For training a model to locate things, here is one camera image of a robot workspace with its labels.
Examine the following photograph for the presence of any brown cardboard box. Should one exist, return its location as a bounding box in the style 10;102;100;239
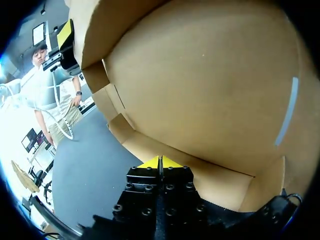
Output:
64;0;320;213

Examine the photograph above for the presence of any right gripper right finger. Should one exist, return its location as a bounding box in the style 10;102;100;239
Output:
161;154;209;240

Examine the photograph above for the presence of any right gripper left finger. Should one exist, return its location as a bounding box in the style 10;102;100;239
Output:
111;155;161;240

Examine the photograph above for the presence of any person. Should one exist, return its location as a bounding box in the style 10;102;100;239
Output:
20;42;85;149

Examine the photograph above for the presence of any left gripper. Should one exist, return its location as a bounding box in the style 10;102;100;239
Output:
41;18;82;76

